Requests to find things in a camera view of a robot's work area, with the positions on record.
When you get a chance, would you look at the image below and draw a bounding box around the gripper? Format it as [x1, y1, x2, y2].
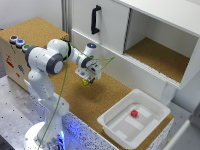
[74, 62, 102, 82]

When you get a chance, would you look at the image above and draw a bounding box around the pink block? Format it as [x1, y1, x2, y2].
[130, 109, 139, 118]

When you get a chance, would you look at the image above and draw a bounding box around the white sliding door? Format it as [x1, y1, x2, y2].
[72, 0, 131, 55]

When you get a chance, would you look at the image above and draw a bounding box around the green button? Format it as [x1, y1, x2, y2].
[21, 43, 32, 54]

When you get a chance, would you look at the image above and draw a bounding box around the white plastic box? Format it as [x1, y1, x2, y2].
[96, 88, 172, 150]

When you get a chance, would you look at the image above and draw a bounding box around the wooden drawer box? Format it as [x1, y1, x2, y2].
[0, 16, 71, 92]

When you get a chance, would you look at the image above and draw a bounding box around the blue button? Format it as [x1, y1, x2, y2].
[15, 38, 26, 48]

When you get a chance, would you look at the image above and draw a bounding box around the white cabinet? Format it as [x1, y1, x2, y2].
[69, 0, 200, 107]

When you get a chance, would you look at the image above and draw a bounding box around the red button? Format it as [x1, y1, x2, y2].
[9, 35, 19, 45]

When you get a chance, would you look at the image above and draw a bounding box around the green cable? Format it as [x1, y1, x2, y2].
[37, 41, 116, 149]

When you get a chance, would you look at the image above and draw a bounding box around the black door handle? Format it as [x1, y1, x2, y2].
[90, 4, 102, 36]

